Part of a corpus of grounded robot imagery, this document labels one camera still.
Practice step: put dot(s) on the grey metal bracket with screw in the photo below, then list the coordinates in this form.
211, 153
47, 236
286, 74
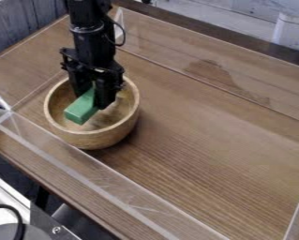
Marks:
48, 225

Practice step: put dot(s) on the brown wooden bowl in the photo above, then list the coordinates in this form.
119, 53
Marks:
107, 127

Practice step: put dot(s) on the clear acrylic front wall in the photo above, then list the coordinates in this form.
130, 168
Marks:
127, 209

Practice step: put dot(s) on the white container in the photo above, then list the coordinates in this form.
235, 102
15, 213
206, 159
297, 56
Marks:
286, 31

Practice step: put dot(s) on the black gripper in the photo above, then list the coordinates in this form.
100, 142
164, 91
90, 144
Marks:
90, 61

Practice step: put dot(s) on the clear acrylic corner bracket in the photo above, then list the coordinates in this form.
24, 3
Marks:
118, 29

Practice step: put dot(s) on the green rectangular block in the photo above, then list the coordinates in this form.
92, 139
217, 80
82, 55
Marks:
82, 108

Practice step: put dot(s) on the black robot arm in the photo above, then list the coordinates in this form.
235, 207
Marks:
88, 13

